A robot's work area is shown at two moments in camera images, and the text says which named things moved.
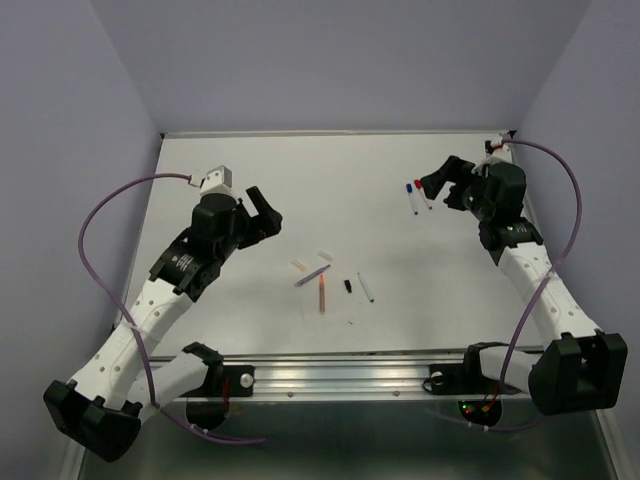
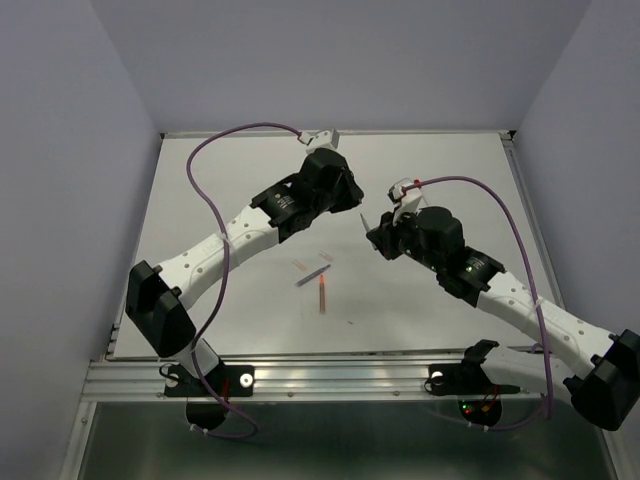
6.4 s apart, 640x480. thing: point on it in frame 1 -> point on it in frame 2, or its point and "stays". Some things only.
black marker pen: [366, 288] -> [368, 229]
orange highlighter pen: [322, 293] stays
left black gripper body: [241, 231] -> [343, 197]
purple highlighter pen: [312, 276] stays
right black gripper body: [466, 193] -> [408, 238]
